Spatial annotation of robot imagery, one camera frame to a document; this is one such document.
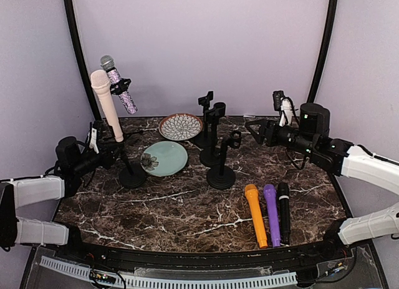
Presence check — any black front rail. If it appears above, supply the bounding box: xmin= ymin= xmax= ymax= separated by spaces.
xmin=55 ymin=242 xmax=349 ymax=271

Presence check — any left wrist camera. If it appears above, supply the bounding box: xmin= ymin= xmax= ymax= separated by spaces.
xmin=87 ymin=120 xmax=103 ymax=154

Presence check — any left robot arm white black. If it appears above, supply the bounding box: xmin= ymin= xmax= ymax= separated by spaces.
xmin=1 ymin=136 xmax=123 ymax=262

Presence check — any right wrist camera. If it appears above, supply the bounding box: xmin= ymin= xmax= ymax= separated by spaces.
xmin=272 ymin=91 xmax=298 ymax=127

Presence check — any floral patterned bowl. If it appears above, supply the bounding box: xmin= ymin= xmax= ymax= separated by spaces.
xmin=158 ymin=113 xmax=203 ymax=141

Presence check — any black stand of cream microphone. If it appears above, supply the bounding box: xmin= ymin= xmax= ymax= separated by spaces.
xmin=118 ymin=129 xmax=147 ymax=189

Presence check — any black microphone white ring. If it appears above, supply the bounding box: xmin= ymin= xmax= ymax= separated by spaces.
xmin=277 ymin=182 xmax=291 ymax=246

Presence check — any black stand of purple microphone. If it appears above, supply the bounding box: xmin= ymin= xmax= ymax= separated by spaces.
xmin=199 ymin=102 xmax=226 ymax=167

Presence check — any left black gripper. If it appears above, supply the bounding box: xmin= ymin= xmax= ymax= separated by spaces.
xmin=72 ymin=140 xmax=124 ymax=177

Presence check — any light green plate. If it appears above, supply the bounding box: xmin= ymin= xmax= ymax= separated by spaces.
xmin=140 ymin=141 xmax=188 ymax=177

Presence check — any cream pink microphone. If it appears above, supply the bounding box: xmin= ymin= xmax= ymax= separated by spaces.
xmin=90 ymin=70 xmax=123 ymax=142

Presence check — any white slotted cable duct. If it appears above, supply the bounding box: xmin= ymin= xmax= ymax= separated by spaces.
xmin=39 ymin=256 xmax=297 ymax=288

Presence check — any left black frame post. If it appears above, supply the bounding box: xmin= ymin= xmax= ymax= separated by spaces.
xmin=63 ymin=0 xmax=102 ymax=120

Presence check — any right black frame post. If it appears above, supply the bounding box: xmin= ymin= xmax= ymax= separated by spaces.
xmin=307 ymin=0 xmax=338 ymax=102

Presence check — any black frame post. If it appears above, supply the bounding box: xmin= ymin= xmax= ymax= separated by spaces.
xmin=63 ymin=0 xmax=102 ymax=120
xmin=307 ymin=0 xmax=338 ymax=102

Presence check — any empty black microphone stand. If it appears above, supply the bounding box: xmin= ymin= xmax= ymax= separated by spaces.
xmin=194 ymin=91 xmax=214 ymax=149

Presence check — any tripod stand of glitter microphone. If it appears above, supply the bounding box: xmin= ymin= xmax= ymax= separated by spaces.
xmin=98 ymin=77 xmax=144 ymax=142

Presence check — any orange microphone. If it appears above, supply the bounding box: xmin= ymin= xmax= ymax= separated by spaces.
xmin=244 ymin=184 xmax=268 ymax=248

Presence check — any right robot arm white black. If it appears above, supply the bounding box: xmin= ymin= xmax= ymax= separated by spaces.
xmin=246 ymin=103 xmax=398 ymax=260

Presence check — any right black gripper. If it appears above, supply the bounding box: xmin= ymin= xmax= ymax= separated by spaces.
xmin=246 ymin=119 xmax=317 ymax=157

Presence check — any glitter silver purple microphone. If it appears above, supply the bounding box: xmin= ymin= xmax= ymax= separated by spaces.
xmin=100 ymin=55 xmax=138 ymax=115

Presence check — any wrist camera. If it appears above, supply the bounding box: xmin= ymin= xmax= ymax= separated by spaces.
xmin=272 ymin=91 xmax=298 ymax=127
xmin=87 ymin=120 xmax=103 ymax=154

